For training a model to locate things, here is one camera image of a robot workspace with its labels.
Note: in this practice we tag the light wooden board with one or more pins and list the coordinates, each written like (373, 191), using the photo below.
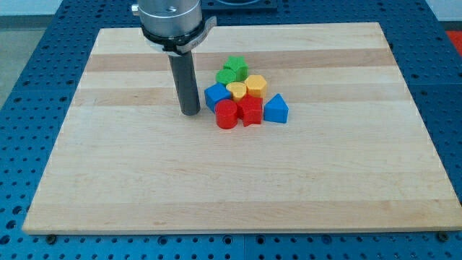
(353, 157)

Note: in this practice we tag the blue cube block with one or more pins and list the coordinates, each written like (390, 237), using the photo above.
(215, 94)

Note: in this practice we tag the yellow hexagon block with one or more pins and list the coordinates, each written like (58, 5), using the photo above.
(256, 86)

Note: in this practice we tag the green star block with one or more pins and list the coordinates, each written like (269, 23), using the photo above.
(238, 65)

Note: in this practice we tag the red cylinder block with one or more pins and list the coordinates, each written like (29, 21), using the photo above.
(226, 114)

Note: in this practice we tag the green cylinder block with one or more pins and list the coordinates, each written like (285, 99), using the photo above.
(226, 76)

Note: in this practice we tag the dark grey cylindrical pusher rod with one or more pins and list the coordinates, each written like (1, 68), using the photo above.
(185, 83)

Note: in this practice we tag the blue triangle block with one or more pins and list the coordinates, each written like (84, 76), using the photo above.
(276, 110)

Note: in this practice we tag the red star block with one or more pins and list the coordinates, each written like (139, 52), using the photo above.
(249, 110)

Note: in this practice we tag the yellow heart block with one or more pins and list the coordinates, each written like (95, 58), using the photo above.
(238, 90)

